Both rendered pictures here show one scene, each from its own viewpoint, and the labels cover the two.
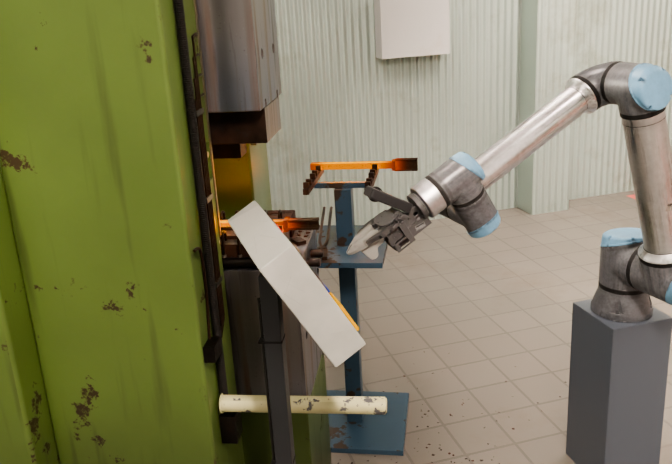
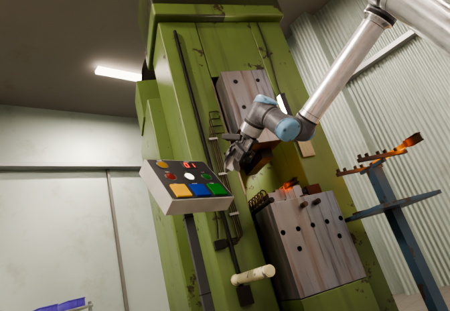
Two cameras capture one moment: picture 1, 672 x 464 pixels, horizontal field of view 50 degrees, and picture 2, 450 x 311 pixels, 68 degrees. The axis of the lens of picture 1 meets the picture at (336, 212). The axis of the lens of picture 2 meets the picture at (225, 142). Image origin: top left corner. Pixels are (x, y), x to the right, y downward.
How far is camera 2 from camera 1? 1.89 m
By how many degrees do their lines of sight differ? 71
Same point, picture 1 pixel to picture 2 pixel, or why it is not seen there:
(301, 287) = (148, 176)
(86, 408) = not seen: hidden behind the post
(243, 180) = (303, 177)
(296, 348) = (284, 254)
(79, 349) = not seen: hidden behind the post
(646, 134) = (392, 5)
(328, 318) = (158, 189)
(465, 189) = (256, 112)
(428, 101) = not seen: outside the picture
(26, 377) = (187, 265)
